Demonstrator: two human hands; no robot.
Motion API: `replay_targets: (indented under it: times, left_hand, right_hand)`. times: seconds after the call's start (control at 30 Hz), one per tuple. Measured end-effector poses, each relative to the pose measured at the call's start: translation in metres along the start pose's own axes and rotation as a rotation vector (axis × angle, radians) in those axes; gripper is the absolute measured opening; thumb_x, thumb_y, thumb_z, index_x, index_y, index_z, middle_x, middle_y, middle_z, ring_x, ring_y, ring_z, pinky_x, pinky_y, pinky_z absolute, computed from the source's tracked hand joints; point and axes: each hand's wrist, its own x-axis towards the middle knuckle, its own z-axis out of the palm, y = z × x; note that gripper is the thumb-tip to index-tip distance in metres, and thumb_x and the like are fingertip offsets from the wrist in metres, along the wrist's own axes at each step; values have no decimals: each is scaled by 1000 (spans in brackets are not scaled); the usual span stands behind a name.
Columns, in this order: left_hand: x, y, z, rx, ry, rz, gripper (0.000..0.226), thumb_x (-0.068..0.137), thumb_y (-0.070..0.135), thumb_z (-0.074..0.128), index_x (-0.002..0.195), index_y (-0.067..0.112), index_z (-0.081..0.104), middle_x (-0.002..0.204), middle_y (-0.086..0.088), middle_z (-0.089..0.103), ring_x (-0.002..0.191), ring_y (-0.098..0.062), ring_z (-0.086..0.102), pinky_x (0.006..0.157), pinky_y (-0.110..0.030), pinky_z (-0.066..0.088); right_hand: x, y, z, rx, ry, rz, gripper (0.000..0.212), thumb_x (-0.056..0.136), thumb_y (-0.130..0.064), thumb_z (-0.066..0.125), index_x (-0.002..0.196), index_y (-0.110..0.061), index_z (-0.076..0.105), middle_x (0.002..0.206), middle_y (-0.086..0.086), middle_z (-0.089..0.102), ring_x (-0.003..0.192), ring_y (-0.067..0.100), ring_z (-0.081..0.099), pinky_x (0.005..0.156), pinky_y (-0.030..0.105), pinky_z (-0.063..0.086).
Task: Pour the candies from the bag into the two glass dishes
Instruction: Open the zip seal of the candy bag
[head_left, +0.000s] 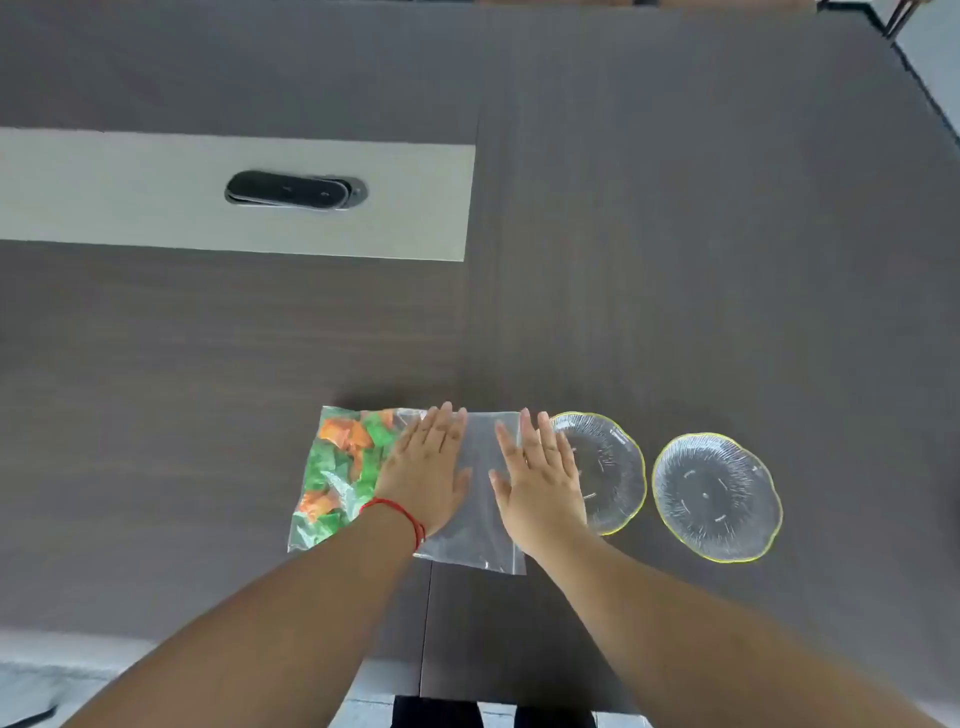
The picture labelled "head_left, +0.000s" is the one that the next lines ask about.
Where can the pile of green orange candies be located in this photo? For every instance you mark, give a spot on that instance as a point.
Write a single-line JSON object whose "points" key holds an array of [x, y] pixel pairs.
{"points": [[330, 465]]}

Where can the gold-rimmed glass plate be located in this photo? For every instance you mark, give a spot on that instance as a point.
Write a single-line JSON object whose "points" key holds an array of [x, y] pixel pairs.
{"points": [[611, 465], [712, 495]]}

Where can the brown chair with black legs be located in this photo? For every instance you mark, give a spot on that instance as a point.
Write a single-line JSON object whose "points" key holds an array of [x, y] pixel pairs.
{"points": [[898, 18]]}

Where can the black clothing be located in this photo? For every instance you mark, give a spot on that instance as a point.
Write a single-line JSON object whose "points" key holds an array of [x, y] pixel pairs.
{"points": [[450, 716]]}

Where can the dark wooden table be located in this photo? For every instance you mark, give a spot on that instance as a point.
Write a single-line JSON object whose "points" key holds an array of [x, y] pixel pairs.
{"points": [[675, 225]]}

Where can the person's left forearm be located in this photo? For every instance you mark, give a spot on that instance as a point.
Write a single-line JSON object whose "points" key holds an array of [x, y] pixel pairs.
{"points": [[247, 645]]}

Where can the person's left hand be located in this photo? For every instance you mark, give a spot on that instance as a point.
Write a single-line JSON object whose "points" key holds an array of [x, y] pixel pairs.
{"points": [[424, 472]]}

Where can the person's right hand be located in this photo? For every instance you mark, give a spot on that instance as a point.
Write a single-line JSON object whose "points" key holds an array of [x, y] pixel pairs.
{"points": [[544, 495]]}

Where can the person's right forearm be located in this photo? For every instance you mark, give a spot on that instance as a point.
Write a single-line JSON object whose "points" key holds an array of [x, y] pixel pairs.
{"points": [[712, 645]]}

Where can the clear plastic bag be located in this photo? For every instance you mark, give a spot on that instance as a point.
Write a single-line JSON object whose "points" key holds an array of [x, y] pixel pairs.
{"points": [[480, 442]]}

